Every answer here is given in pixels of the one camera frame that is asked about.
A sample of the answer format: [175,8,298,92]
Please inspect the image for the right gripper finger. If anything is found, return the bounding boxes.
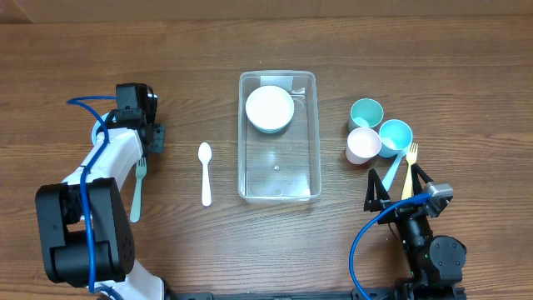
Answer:
[411,163,432,195]
[364,168,391,212]

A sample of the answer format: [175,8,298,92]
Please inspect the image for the yellow plastic fork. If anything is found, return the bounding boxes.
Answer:
[401,142,418,199]

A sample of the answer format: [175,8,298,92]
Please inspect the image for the light blue plastic fork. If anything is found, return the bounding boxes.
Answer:
[382,149,408,191]

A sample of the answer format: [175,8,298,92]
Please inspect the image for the light blue cup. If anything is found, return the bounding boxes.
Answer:
[378,119,413,158]

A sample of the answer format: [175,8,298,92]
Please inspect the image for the pink cup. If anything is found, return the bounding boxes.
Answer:
[346,127,381,164]

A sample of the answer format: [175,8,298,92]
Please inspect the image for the teal green cup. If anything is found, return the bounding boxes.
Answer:
[348,98,384,132]

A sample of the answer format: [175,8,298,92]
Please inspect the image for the white plastic spoon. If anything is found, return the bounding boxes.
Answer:
[198,142,212,207]

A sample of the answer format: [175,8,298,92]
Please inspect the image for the teal green bowl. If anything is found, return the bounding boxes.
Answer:
[251,122,290,134]

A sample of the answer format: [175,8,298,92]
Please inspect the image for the white bowl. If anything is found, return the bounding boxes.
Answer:
[245,86,295,128]

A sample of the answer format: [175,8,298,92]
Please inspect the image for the light blue bowl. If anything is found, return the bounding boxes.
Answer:
[91,112,108,145]

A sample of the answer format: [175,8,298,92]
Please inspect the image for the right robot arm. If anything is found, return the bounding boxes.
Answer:
[364,165,466,299]

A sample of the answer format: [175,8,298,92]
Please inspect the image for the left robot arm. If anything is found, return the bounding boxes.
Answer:
[35,82,174,300]

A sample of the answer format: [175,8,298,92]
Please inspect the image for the clear plastic container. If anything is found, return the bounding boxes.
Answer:
[237,70,321,203]

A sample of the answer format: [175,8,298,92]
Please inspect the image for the pale green plastic fork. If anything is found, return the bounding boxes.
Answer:
[130,157,147,223]

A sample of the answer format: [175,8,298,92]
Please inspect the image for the right blue cable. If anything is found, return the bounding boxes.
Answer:
[348,192,431,300]

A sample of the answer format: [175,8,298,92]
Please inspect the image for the blue cable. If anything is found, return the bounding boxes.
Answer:
[348,192,431,300]
[66,95,126,300]

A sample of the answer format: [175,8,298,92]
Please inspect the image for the left blue cable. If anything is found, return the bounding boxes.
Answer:
[66,95,126,300]

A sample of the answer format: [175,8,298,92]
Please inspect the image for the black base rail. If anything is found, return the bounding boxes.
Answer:
[164,287,467,300]

